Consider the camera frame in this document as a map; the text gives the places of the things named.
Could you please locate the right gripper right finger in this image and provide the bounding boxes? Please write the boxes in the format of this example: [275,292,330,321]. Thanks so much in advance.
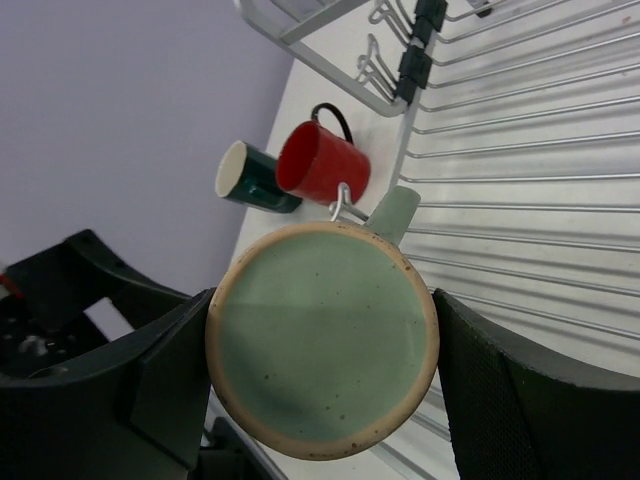
[432,289,639,479]

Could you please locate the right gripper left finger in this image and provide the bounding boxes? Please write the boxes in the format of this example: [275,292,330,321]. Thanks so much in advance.
[1,290,212,479]

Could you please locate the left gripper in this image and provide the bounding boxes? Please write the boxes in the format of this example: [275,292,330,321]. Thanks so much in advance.
[1,229,191,380]

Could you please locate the sage green mug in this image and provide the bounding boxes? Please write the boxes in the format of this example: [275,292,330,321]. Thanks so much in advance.
[205,186,439,461]

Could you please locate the dark green mug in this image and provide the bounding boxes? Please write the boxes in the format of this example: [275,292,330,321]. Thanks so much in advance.
[215,141,302,214]

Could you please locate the red mug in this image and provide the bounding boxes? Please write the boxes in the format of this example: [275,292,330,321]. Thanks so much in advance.
[276,102,371,206]

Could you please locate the silver wire dish rack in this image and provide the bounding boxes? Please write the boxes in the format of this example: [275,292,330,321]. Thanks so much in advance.
[230,1,639,479]

